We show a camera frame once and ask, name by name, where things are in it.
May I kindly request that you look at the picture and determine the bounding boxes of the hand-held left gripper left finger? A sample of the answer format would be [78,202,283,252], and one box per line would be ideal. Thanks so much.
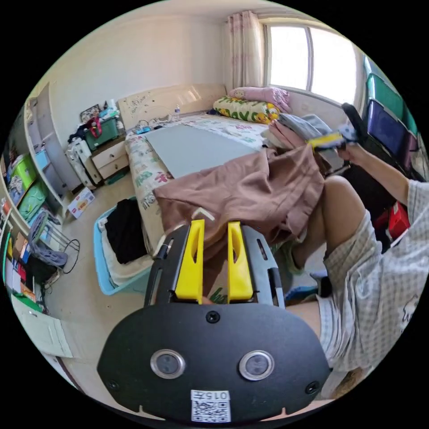
[174,219,206,300]

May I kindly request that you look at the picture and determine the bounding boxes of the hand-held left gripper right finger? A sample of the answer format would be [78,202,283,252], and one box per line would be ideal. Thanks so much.
[227,221,254,303]

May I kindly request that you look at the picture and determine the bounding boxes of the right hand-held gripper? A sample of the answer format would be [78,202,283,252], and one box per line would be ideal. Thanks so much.
[307,123,360,172]

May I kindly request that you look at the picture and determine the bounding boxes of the brown sweatshirt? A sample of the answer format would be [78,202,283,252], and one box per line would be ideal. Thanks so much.
[153,143,326,266]

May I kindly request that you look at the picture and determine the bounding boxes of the person's right forearm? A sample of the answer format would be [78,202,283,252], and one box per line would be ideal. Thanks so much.
[356,147,413,207]

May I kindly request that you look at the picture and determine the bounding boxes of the person's right hand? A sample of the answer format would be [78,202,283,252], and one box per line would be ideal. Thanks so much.
[336,142,370,169]

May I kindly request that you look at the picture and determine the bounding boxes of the pile of clothes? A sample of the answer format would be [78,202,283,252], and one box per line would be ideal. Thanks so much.
[261,113,333,150]

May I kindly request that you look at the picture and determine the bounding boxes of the stacked green and blue bins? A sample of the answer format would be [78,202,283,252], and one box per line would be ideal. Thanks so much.
[363,55,421,175]

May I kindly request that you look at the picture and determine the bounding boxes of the pink folded blanket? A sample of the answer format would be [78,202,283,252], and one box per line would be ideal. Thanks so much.
[228,86,292,114]

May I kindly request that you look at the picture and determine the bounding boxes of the window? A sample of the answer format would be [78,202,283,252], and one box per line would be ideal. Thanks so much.
[264,22,361,103]

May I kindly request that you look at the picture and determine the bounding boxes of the yellow green printed quilt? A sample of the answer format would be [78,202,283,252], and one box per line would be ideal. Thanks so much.
[213,95,281,125]

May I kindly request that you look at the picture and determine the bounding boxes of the light blue laundry basket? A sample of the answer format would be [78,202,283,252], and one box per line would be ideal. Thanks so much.
[93,197,152,296]

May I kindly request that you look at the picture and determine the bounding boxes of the bed with printed sheet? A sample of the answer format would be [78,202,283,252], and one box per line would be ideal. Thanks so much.
[117,84,304,264]

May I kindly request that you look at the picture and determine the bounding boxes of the grey folding board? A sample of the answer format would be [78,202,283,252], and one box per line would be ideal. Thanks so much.
[144,124,267,179]

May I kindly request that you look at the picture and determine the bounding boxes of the pink curtain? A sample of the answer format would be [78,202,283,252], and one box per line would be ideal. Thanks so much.
[226,11,266,90]

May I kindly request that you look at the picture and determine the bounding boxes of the white printed carton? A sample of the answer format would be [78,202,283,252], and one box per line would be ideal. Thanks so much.
[67,186,97,219]

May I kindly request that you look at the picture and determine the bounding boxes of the person's body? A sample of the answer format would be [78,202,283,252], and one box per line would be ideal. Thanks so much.
[285,174,429,401]

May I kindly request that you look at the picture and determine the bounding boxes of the cream nightstand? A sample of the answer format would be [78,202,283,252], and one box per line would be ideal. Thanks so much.
[90,136,130,183]

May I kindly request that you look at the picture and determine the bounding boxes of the green storage box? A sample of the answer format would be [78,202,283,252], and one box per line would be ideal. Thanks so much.
[83,116,122,151]

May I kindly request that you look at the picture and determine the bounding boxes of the shelf with colourful boxes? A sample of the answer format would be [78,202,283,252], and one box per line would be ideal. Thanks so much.
[0,140,64,302]

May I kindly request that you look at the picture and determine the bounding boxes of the grey cupboard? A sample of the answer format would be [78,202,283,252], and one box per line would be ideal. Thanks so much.
[25,83,82,206]

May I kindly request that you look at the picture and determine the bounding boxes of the wire rack with grey cloth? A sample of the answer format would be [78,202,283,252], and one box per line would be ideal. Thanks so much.
[27,210,81,289]

